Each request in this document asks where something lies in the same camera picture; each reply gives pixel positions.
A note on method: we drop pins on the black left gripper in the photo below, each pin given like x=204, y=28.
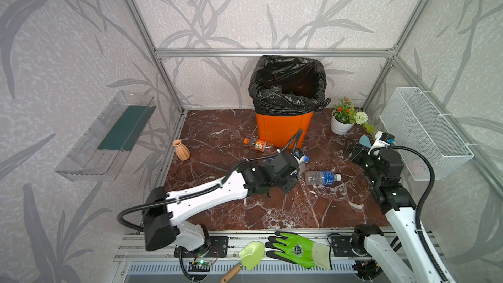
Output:
x=293, y=163

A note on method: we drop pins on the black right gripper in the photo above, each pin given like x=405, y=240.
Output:
x=359, y=152

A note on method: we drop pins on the blue cap water bottle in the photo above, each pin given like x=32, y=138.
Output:
x=302, y=165

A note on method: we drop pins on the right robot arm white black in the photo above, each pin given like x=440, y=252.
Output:
x=382, y=163

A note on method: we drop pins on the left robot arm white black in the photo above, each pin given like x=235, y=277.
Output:
x=166, y=223

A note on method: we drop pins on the orange cap bottle near bin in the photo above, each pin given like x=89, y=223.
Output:
x=260, y=145

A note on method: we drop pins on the orange trash bin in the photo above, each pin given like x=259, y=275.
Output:
x=278, y=131

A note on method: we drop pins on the black bin liner bag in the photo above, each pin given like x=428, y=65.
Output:
x=285, y=86

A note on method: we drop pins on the light blue garden trowel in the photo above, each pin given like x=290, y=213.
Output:
x=365, y=141

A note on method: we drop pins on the blue label water bottle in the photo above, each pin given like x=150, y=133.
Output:
x=322, y=178

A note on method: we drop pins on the white pot with flowers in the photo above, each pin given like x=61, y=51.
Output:
x=345, y=115

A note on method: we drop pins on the green work glove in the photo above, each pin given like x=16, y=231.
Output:
x=295, y=249

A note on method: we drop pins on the light green garden trowel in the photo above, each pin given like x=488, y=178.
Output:
x=250, y=256

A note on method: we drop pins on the peach ceramic vase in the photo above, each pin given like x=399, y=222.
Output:
x=182, y=152

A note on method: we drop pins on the small circuit board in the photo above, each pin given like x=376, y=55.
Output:
x=200, y=266

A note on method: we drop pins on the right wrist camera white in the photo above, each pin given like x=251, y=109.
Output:
x=382, y=140

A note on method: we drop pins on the white wire mesh basket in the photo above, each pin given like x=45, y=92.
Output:
x=416, y=123

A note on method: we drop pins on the clear acrylic wall shelf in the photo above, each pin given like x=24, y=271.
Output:
x=104, y=148

